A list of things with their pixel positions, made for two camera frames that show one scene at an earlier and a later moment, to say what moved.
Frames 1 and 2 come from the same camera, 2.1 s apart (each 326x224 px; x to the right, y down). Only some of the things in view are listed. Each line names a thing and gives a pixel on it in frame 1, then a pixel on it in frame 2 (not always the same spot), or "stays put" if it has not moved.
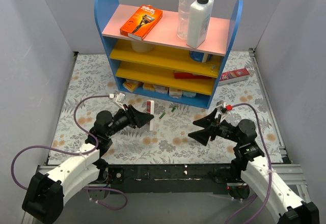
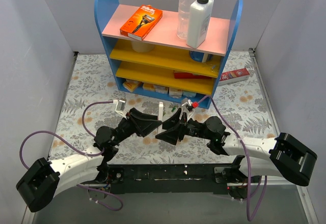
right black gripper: x=217 y=127 to x=182 y=126
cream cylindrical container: x=141 y=47 stays put
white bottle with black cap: x=198 y=19 stays put
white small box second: x=162 y=89 stays put
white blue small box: x=189 y=94 stays put
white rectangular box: x=150 y=110 to x=160 y=117
